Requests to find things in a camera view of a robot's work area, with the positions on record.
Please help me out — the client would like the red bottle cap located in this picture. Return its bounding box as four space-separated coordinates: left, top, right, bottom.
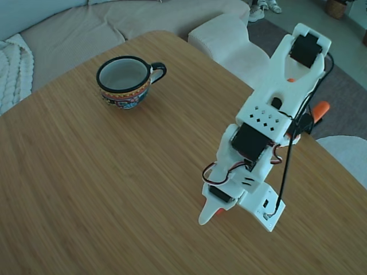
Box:
202 199 227 217

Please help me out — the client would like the colourful patterned ceramic cup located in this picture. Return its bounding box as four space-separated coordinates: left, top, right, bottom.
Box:
96 56 167 111

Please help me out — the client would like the white chair seat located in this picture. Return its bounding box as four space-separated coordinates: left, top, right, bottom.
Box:
315 135 367 190

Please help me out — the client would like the white upholstered ottoman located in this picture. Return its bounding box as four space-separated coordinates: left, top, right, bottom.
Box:
188 14 272 89

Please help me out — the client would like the grey rug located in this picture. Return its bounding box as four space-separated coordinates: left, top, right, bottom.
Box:
246 18 367 141

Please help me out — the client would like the white shoe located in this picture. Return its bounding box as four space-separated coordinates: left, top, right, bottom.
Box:
248 0 265 23
263 0 283 14

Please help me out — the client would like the beige sofa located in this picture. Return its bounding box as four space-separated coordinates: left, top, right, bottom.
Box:
0 0 251 93

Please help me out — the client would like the brown woven basket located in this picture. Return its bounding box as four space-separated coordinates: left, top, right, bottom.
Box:
325 0 349 19

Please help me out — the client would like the white knitted blanket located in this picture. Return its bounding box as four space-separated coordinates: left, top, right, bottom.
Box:
0 33 35 116

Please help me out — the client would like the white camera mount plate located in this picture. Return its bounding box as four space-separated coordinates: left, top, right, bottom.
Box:
239 181 287 233

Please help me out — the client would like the black camera cable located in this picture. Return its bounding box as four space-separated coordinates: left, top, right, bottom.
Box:
273 53 336 215

